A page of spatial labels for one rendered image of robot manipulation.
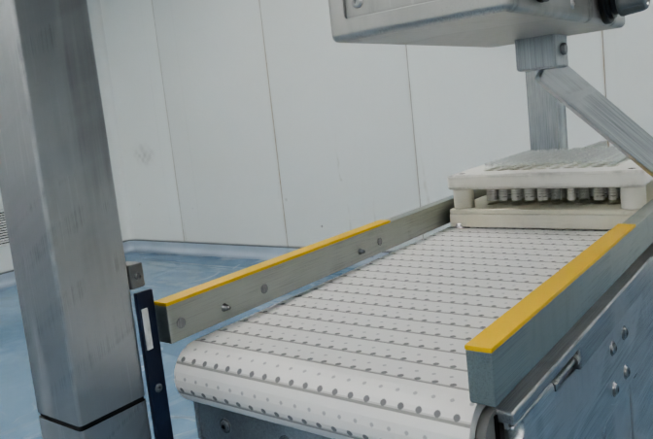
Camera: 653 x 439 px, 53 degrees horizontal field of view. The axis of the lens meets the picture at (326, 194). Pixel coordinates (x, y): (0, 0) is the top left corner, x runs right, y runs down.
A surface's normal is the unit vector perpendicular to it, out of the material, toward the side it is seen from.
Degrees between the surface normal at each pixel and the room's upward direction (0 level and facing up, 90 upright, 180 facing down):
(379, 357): 0
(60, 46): 90
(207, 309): 90
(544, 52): 90
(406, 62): 90
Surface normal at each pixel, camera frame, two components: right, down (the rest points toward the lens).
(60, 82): 0.79, -0.01
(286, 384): -0.53, -0.50
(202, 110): -0.59, 0.16
